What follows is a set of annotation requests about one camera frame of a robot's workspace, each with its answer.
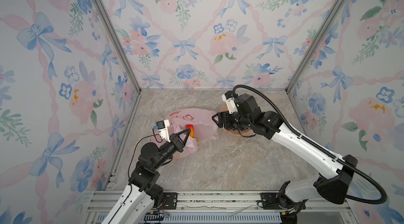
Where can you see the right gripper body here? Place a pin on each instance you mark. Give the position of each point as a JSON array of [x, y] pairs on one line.
[[231, 119]]

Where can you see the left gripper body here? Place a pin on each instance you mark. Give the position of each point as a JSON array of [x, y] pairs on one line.
[[177, 145]]

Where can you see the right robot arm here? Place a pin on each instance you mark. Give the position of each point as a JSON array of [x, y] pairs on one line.
[[333, 179]]

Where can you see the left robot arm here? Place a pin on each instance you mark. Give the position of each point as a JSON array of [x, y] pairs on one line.
[[142, 194]]

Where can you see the pink fruit plate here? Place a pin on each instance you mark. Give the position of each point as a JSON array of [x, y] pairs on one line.
[[245, 133]]

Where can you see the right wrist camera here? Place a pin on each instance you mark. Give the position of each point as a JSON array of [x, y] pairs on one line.
[[229, 98]]

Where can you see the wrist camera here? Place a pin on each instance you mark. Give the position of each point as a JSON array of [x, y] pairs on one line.
[[162, 128], [229, 98]]

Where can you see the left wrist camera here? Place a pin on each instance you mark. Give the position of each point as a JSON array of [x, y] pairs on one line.
[[162, 128]]

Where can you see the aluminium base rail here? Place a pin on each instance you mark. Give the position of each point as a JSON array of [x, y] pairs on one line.
[[241, 207]]

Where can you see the left corner aluminium post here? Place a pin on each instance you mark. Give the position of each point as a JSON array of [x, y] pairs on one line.
[[108, 25]]

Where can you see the corner aluminium post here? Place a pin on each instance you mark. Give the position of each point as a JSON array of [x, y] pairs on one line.
[[336, 7], [108, 25]]

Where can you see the right corner aluminium post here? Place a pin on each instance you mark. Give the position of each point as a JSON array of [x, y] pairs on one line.
[[336, 7]]

